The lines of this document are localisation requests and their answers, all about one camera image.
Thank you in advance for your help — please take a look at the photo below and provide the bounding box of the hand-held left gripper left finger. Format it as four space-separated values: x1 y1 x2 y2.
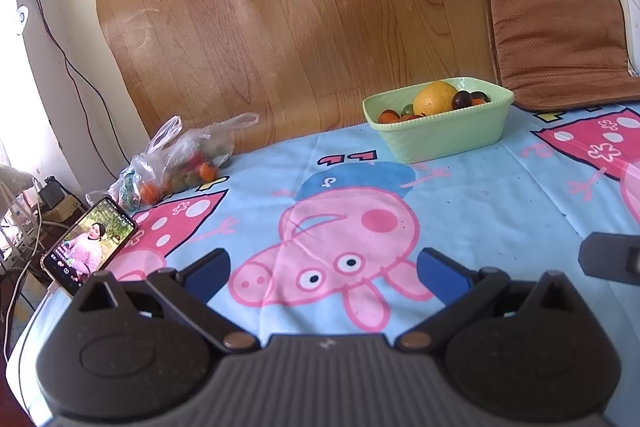
75 248 262 353

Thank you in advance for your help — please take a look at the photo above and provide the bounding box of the thin dark wall cable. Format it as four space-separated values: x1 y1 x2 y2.
12 0 132 178

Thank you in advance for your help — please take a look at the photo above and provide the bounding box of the wood-pattern vinyl sheet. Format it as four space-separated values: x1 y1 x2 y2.
92 0 501 155

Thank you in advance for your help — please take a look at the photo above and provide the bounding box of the smartphone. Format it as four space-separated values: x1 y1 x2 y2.
41 195 138 293

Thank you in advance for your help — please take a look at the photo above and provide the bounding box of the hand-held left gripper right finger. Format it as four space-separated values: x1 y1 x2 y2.
395 248 581 353

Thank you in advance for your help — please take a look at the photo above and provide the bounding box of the brown seat cushion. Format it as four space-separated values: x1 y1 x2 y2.
485 0 640 112

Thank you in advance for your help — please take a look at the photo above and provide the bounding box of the clear plastic bag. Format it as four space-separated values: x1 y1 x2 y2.
107 113 260 212

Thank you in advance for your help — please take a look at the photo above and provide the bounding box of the printed cartoon blanket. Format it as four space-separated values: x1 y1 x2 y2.
10 104 640 427

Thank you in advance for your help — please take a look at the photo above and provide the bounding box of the large yellow orange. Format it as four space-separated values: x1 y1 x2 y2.
413 81 458 116

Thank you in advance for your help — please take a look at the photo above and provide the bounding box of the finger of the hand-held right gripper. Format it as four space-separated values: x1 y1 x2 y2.
578 232 640 284

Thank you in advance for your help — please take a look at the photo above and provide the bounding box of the white router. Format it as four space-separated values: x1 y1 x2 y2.
2 187 40 258

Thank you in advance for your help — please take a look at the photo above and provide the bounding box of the black power adapter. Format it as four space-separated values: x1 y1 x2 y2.
39 177 65 208

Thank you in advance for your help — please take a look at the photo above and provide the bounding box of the green ceramic bowl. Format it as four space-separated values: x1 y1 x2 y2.
362 77 516 164

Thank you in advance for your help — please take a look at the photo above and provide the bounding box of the grey patterned cloth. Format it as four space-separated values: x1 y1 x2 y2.
0 164 32 198

